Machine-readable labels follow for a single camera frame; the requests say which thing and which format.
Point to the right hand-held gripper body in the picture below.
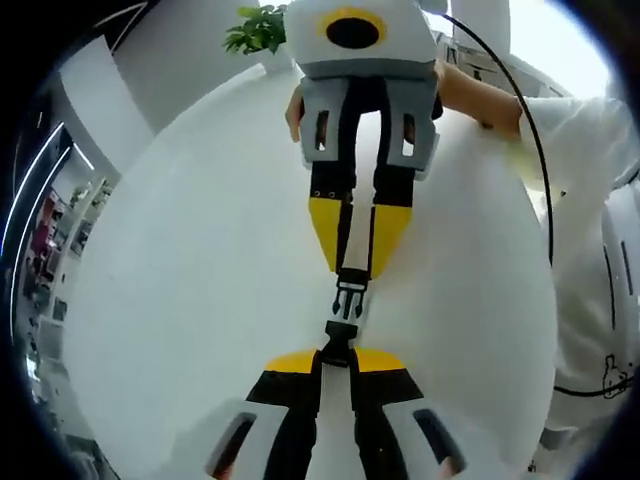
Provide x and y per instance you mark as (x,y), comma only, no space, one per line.
(310,45)

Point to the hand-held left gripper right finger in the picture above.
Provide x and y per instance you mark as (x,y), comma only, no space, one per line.
(390,400)

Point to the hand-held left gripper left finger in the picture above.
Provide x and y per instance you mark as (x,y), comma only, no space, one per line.
(280,400)

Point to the black plastic buckle pronged part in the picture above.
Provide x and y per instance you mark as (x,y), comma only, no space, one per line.
(350,295)

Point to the black plastic buckle socket part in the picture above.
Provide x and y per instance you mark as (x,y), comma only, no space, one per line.
(341,345)

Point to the person's right hand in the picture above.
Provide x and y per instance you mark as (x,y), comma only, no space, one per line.
(294,115)

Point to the green potted plant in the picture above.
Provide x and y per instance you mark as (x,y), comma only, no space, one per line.
(255,30)

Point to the large white pillar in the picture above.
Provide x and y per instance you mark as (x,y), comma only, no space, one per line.
(85,105)

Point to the ceiling light strip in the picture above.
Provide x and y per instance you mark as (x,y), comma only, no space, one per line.
(30,172)

